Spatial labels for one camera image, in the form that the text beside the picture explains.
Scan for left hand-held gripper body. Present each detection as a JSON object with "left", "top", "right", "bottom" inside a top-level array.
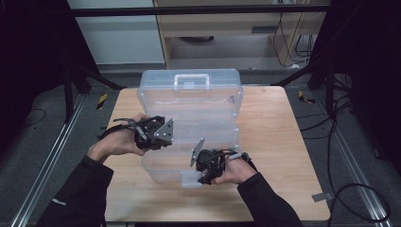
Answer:
[{"left": 134, "top": 115, "right": 175, "bottom": 151}]

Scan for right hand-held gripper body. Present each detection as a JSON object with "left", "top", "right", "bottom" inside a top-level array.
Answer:
[{"left": 189, "top": 137, "right": 230, "bottom": 182}]

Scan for clear plastic storage box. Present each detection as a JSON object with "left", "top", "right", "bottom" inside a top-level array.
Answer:
[{"left": 135, "top": 68, "right": 245, "bottom": 189}]

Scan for person's right hand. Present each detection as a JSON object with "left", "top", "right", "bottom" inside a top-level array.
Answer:
[{"left": 211, "top": 153, "right": 258, "bottom": 185}]

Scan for person's left hand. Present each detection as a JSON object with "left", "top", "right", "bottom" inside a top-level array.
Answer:
[{"left": 87, "top": 113, "right": 150, "bottom": 165}]

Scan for yellow black striped floor tape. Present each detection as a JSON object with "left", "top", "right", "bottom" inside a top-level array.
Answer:
[
  {"left": 96, "top": 93, "right": 109, "bottom": 111},
  {"left": 297, "top": 90, "right": 316, "bottom": 105}
]

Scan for black metal stand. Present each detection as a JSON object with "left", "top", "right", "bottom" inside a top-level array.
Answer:
[
  {"left": 61, "top": 62, "right": 127, "bottom": 124},
  {"left": 270, "top": 56, "right": 351, "bottom": 117}
]

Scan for white cabinet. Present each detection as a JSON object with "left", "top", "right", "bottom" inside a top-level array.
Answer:
[{"left": 66, "top": 0, "right": 166, "bottom": 65}]

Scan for grey tape piece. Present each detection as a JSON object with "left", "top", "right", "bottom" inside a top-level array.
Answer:
[{"left": 311, "top": 192, "right": 335, "bottom": 203}]

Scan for wooden shelf unit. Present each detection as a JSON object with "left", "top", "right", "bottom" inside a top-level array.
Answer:
[{"left": 153, "top": 0, "right": 332, "bottom": 69}]

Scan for black curtain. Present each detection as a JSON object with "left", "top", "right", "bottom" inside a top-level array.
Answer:
[
  {"left": 310, "top": 0, "right": 401, "bottom": 178},
  {"left": 0, "top": 0, "right": 98, "bottom": 149}
]

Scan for right hand-held gripper cable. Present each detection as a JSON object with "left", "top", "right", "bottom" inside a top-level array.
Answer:
[{"left": 217, "top": 150, "right": 259, "bottom": 173}]

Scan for hand-held gripper cable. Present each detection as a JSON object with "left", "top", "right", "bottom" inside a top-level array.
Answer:
[
  {"left": 217, "top": 150, "right": 259, "bottom": 173},
  {"left": 97, "top": 116, "right": 149, "bottom": 141}
]

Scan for left hand-held gripper cable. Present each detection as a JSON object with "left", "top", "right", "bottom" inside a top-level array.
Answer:
[{"left": 97, "top": 116, "right": 149, "bottom": 141}]

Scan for thin black floor cable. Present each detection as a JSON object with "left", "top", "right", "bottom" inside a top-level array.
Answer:
[{"left": 23, "top": 108, "right": 46, "bottom": 127}]

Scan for aluminium floor rail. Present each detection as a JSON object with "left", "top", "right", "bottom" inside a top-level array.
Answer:
[
  {"left": 9, "top": 94, "right": 88, "bottom": 227},
  {"left": 315, "top": 91, "right": 395, "bottom": 227}
]

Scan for black floor cable loop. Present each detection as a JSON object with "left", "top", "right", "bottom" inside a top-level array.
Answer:
[{"left": 325, "top": 94, "right": 392, "bottom": 223}]

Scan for black horizontal frame bar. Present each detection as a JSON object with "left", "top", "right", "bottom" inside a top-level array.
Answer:
[{"left": 67, "top": 4, "right": 332, "bottom": 17}]

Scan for hanging black cables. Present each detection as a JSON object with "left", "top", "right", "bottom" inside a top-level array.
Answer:
[{"left": 272, "top": 12, "right": 316, "bottom": 70}]

